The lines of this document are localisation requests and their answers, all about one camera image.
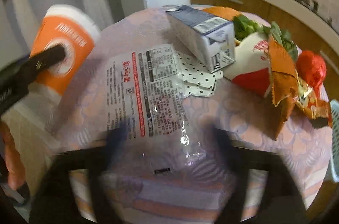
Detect orange white paper cup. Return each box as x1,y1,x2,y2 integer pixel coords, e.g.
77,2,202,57
31,4,101,98

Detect orange snack wrapper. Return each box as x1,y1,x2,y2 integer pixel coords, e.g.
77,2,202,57
267,35,333,140

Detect clear printed plastic food bag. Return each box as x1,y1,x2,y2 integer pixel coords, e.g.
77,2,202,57
104,44,207,175

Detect red plastic bag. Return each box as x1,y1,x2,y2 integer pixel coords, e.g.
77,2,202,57
296,50,327,98

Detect white heart pattern paper bag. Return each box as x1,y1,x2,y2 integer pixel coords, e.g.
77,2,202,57
175,51,224,98

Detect green bok choy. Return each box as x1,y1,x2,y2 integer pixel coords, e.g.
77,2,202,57
270,21,298,63

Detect blue white milk carton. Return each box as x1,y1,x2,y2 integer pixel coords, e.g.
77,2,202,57
165,5,236,73

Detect orange peel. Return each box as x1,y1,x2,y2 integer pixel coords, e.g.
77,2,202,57
203,7,242,21

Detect wooden kitchen cabinets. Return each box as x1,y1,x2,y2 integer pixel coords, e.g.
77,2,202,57
191,0,338,99

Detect person left hand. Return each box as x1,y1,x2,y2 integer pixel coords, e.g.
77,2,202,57
1,121,26,191

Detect light blue plastic basket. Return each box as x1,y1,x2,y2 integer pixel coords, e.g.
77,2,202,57
325,99,339,183

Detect leafy greens pile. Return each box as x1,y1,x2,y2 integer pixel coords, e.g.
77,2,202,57
233,14,271,41

